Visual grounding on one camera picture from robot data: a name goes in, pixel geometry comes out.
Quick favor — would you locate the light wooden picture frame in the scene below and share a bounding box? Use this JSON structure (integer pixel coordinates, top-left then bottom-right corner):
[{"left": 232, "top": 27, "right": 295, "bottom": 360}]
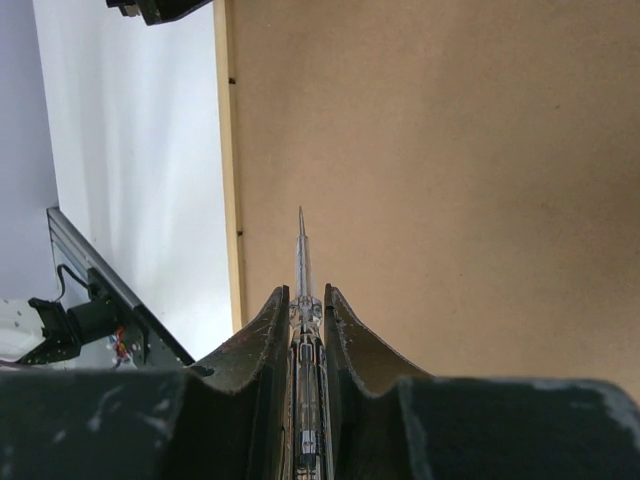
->
[{"left": 214, "top": 1, "right": 639, "bottom": 395}]

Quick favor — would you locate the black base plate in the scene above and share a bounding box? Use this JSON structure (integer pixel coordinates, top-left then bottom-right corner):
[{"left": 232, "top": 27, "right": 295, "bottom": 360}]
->
[{"left": 87, "top": 267, "right": 195, "bottom": 369}]

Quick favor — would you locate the aluminium front rail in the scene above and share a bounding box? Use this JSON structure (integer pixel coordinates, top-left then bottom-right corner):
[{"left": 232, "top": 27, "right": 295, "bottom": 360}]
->
[{"left": 45, "top": 205, "right": 141, "bottom": 311}]

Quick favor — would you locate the small metal tool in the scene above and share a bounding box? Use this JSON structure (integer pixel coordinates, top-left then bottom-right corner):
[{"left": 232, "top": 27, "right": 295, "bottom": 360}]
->
[{"left": 282, "top": 210, "right": 334, "bottom": 480}]

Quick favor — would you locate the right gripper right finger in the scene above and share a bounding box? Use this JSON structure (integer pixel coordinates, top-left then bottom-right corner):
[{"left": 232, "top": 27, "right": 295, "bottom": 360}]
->
[{"left": 324, "top": 286, "right": 639, "bottom": 479}]

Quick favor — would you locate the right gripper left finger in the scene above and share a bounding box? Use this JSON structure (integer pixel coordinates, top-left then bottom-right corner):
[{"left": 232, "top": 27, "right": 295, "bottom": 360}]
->
[{"left": 1, "top": 286, "right": 289, "bottom": 479}]

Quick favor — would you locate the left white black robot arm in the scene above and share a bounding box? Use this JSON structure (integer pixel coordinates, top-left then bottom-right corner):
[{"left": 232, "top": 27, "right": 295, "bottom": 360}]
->
[{"left": 1, "top": 1, "right": 232, "bottom": 370}]

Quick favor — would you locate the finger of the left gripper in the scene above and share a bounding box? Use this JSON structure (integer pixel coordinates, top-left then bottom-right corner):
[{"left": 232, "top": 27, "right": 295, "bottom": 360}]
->
[{"left": 105, "top": 0, "right": 212, "bottom": 25}]

